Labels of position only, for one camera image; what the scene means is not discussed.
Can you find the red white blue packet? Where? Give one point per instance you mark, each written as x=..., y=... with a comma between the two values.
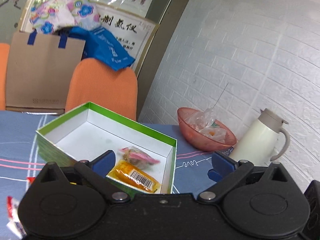
x=14, y=224

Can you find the pink nut packet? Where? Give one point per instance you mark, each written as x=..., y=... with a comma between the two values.
x=137, y=157

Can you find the red bowl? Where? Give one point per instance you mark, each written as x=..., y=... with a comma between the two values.
x=206, y=138

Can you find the orange barcode snack packet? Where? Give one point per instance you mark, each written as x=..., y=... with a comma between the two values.
x=135, y=177

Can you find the white thermos jug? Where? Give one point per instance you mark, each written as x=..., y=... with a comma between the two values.
x=258, y=143

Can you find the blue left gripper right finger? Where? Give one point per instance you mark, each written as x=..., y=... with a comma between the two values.
x=222, y=165

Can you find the blue plastic bag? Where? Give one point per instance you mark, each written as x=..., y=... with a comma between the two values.
x=101, y=44

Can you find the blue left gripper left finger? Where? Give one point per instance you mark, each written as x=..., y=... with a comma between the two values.
x=104, y=163

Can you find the brown paper bag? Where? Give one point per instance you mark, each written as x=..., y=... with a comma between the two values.
x=39, y=71

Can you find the left orange chair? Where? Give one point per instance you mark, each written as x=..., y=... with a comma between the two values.
x=4, y=52

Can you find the green cardboard box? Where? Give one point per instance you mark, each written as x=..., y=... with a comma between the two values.
x=88, y=131

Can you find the right orange chair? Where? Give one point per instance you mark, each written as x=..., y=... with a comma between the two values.
x=96, y=82

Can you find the floral cloth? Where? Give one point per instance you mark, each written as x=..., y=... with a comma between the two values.
x=54, y=15

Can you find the orange chair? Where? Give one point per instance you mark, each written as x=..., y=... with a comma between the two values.
x=4, y=52
x=96, y=82

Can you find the framed Chinese poster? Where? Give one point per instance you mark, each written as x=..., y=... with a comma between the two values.
x=134, y=33

